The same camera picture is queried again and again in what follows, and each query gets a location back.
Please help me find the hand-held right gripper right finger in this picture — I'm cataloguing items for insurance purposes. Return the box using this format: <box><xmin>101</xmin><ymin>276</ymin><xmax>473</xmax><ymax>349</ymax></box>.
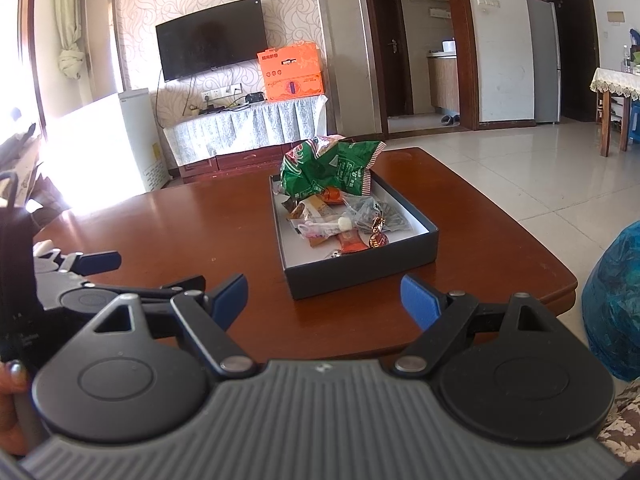
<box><xmin>390</xmin><ymin>274</ymin><xmax>558</xmax><ymax>380</ymax></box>

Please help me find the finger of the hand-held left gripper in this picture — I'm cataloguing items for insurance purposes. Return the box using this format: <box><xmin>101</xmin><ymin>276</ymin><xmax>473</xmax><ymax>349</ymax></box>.
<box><xmin>54</xmin><ymin>250</ymin><xmax>122</xmax><ymax>277</ymax></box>
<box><xmin>92</xmin><ymin>275</ymin><xmax>207</xmax><ymax>308</ymax></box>

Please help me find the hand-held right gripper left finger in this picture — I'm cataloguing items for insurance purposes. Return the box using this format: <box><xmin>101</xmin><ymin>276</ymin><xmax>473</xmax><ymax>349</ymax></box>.
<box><xmin>92</xmin><ymin>274</ymin><xmax>258</xmax><ymax>381</ymax></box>

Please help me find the grey shallow cardboard box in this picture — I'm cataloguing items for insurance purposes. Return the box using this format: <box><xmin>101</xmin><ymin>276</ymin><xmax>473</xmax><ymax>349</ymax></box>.
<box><xmin>270</xmin><ymin>167</ymin><xmax>440</xmax><ymax>301</ymax></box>

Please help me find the red-brown snack packet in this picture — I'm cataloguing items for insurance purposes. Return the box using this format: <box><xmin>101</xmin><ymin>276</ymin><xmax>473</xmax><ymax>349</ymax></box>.
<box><xmin>336</xmin><ymin>230</ymin><xmax>368</xmax><ymax>253</ymax></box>

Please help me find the clear packet dark snack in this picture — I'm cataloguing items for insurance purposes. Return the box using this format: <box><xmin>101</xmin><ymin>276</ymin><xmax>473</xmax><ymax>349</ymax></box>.
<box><xmin>345</xmin><ymin>195</ymin><xmax>412</xmax><ymax>235</ymax></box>

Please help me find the tan snack packet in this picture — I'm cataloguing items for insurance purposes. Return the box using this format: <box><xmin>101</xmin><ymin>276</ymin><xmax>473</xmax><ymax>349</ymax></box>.
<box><xmin>300</xmin><ymin>195</ymin><xmax>336</xmax><ymax>221</ymax></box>

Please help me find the green and red snack bag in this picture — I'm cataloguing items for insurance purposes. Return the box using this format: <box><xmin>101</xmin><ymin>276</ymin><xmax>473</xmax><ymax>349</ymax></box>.
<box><xmin>279</xmin><ymin>136</ymin><xmax>346</xmax><ymax>200</ymax></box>

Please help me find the person's left hand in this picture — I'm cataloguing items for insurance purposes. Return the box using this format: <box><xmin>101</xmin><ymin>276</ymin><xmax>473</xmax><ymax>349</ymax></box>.
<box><xmin>0</xmin><ymin>360</ymin><xmax>38</xmax><ymax>457</ymax></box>

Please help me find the white chest freezer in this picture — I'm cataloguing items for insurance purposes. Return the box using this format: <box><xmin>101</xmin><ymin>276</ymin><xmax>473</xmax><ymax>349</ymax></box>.
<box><xmin>52</xmin><ymin>88</ymin><xmax>171</xmax><ymax>211</ymax></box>

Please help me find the dark cardboard pile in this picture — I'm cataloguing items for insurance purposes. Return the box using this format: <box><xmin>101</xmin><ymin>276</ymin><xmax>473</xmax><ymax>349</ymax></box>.
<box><xmin>0</xmin><ymin>120</ymin><xmax>68</xmax><ymax>216</ymax></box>

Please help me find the wooden television cabinet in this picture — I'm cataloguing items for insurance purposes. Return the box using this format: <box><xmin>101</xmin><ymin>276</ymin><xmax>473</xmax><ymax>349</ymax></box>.
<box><xmin>167</xmin><ymin>132</ymin><xmax>331</xmax><ymax>183</ymax></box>

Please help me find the blue plastic bag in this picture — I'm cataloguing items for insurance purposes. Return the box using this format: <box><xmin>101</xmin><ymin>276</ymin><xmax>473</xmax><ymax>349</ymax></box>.
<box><xmin>581</xmin><ymin>222</ymin><xmax>640</xmax><ymax>383</ymax></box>

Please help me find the window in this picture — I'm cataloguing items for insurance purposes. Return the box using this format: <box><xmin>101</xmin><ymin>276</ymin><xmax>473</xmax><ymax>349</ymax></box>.
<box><xmin>0</xmin><ymin>0</ymin><xmax>48</xmax><ymax>136</ymax></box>

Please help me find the orange cardboard box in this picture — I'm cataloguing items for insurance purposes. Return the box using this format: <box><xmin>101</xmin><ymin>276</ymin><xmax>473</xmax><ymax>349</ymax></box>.
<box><xmin>257</xmin><ymin>41</ymin><xmax>327</xmax><ymax>102</ymax></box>

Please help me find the floral brown clothing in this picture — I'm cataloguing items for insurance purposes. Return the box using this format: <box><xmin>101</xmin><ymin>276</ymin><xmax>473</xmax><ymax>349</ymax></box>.
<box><xmin>597</xmin><ymin>380</ymin><xmax>640</xmax><ymax>461</ymax></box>

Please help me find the brown wooden door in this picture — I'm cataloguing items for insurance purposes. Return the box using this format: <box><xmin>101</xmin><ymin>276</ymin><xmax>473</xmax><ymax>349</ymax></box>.
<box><xmin>367</xmin><ymin>0</ymin><xmax>415</xmax><ymax>118</ymax></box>

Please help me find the tied beige curtain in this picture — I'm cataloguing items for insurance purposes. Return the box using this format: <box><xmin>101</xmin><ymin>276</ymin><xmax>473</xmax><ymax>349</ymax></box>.
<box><xmin>52</xmin><ymin>0</ymin><xmax>87</xmax><ymax>81</ymax></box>

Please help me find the wooden dining table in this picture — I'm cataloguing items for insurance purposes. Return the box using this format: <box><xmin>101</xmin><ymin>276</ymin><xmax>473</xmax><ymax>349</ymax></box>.
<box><xmin>590</xmin><ymin>67</ymin><xmax>640</xmax><ymax>158</ymax></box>

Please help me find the silver refrigerator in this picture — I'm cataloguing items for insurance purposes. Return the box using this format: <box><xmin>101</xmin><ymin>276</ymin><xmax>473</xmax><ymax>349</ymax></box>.
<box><xmin>526</xmin><ymin>0</ymin><xmax>562</xmax><ymax>125</ymax></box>

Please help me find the dark wooden door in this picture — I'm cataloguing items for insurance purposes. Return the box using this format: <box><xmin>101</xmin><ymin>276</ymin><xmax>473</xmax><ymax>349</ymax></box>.
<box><xmin>544</xmin><ymin>0</ymin><xmax>601</xmax><ymax>123</ymax></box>

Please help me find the cream lace tablecloth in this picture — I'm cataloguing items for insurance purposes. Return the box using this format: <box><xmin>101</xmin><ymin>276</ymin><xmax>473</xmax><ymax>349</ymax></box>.
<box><xmin>590</xmin><ymin>66</ymin><xmax>640</xmax><ymax>102</ymax></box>

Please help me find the black wall television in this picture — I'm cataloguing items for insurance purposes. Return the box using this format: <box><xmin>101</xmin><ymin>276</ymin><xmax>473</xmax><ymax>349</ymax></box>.
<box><xmin>155</xmin><ymin>0</ymin><xmax>268</xmax><ymax>82</ymax></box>

